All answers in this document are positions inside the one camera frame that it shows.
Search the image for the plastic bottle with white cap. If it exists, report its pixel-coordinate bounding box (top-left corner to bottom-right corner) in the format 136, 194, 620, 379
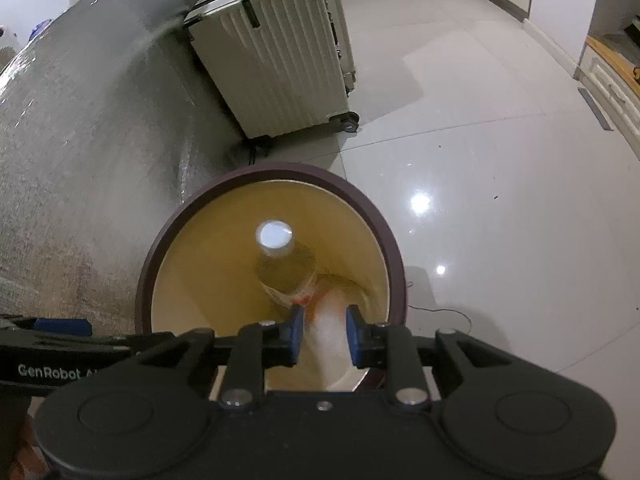
254, 219, 321, 309

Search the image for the white orange plastic bag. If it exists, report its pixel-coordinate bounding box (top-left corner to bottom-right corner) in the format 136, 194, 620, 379
296, 285, 372, 387

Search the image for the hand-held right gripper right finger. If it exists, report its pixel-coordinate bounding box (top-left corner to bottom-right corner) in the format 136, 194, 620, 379
344, 305, 516, 409

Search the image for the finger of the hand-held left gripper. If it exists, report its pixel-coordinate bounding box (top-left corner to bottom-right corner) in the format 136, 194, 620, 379
82, 334, 176, 358
0, 314, 94, 340

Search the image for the brown rimmed yellow bin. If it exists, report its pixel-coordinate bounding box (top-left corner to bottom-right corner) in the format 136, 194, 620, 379
135, 161, 406, 394

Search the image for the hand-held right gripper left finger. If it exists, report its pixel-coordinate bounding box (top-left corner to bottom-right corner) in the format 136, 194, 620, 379
126, 306, 306, 412

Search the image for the cream hard shell suitcase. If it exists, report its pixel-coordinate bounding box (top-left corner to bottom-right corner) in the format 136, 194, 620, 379
182, 0, 361, 155

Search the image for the thin black floor cable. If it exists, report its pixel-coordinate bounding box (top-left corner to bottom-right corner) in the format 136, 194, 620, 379
406, 303, 475, 334

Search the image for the white cabinet with wooden top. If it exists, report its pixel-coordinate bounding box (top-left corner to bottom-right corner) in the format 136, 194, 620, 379
574, 34, 640, 147

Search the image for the silver foil covered counter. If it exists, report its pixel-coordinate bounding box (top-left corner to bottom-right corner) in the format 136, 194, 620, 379
0, 0, 247, 333

